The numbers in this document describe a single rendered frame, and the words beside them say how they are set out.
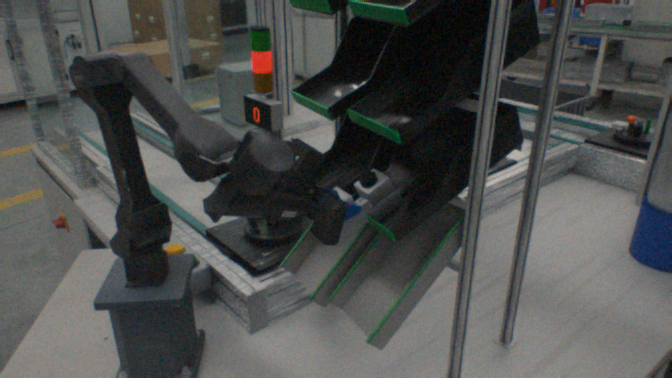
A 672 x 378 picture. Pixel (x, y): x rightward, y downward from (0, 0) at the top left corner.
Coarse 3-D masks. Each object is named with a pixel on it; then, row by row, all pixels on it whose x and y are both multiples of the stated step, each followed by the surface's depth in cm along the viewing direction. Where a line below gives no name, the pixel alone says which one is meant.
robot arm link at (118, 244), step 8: (120, 232) 87; (112, 240) 90; (120, 240) 88; (128, 240) 87; (168, 240) 94; (112, 248) 91; (120, 248) 89; (128, 248) 88; (144, 248) 92; (152, 248) 92; (120, 256) 90; (128, 256) 89; (136, 256) 90
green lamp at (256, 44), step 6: (252, 36) 129; (258, 36) 128; (264, 36) 128; (252, 42) 129; (258, 42) 129; (264, 42) 129; (270, 42) 131; (252, 48) 130; (258, 48) 129; (264, 48) 130; (270, 48) 131
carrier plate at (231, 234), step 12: (216, 228) 130; (228, 228) 131; (240, 228) 130; (216, 240) 127; (228, 240) 125; (240, 240) 125; (240, 252) 120; (252, 252) 120; (276, 252) 120; (288, 252) 121; (252, 264) 116; (264, 264) 116; (276, 264) 117
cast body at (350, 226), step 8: (336, 192) 78; (344, 192) 79; (344, 200) 78; (352, 200) 78; (368, 208) 83; (360, 216) 80; (344, 224) 79; (352, 224) 80; (360, 224) 81; (344, 232) 80; (352, 232) 80
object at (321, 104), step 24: (360, 24) 95; (384, 24) 98; (360, 48) 97; (384, 48) 85; (336, 72) 97; (360, 72) 93; (384, 72) 86; (312, 96) 93; (336, 96) 90; (360, 96) 86
